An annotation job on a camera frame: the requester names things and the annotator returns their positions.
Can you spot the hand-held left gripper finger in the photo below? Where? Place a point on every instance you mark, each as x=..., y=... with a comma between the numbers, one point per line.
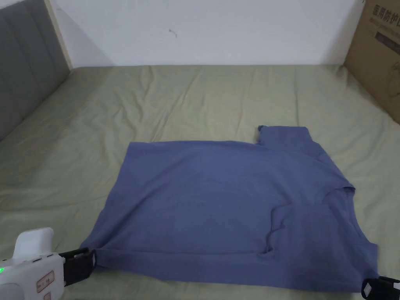
x=73, y=252
x=79, y=268

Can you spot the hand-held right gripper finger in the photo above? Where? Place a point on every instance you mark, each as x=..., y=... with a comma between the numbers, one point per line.
x=370, y=289
x=390, y=282

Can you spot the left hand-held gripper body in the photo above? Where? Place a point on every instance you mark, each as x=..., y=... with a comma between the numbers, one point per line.
x=34, y=268

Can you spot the blue shirt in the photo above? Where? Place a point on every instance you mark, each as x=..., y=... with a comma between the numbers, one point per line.
x=218, y=200

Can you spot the bed with pale green sheet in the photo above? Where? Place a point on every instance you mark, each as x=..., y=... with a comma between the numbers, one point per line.
x=193, y=100

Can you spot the grey padded headboard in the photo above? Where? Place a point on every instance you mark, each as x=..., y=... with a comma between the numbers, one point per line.
x=25, y=62

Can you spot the brown cardboard carton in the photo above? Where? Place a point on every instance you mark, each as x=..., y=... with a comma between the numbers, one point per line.
x=375, y=62

